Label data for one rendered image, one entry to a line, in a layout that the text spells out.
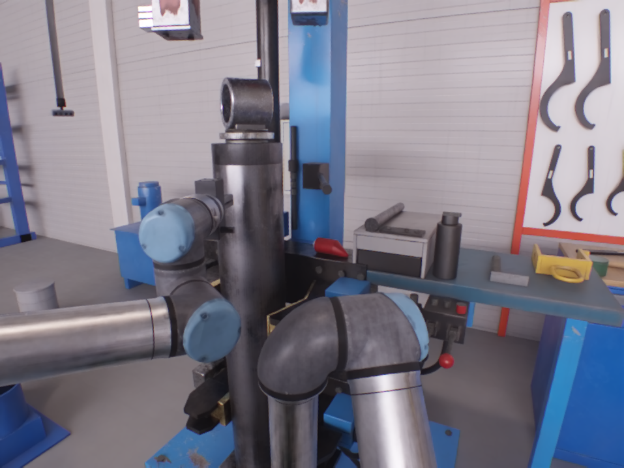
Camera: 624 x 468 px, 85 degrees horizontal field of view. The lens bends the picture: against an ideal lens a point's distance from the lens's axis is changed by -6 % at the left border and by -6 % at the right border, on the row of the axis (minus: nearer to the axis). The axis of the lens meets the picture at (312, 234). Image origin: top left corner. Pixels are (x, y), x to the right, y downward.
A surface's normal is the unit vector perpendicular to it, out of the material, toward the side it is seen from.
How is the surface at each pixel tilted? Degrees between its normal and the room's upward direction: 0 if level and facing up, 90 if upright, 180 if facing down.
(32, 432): 90
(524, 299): 90
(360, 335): 71
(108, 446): 0
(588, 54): 90
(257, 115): 115
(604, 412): 90
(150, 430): 0
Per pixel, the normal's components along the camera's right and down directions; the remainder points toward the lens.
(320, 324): -0.13, -0.53
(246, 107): 0.44, 0.46
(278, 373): -0.41, 0.06
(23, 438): 0.89, 0.11
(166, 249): -0.08, 0.17
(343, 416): 0.00, -0.97
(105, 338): 0.55, -0.17
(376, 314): 0.11, -0.62
